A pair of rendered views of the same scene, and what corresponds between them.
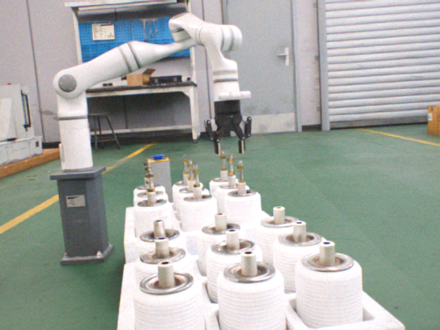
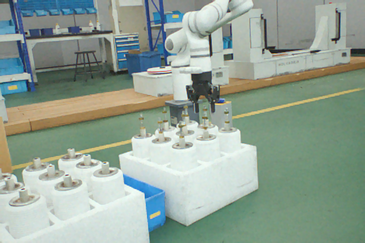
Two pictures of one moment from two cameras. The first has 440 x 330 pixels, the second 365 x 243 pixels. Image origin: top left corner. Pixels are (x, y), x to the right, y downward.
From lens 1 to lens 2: 1.29 m
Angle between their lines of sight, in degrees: 59
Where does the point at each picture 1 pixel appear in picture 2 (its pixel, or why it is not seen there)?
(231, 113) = (201, 81)
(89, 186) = (179, 113)
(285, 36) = not seen: outside the picture
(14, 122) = (328, 35)
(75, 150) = (175, 88)
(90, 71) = (179, 36)
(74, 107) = (179, 59)
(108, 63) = not seen: hidden behind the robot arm
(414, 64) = not seen: outside the picture
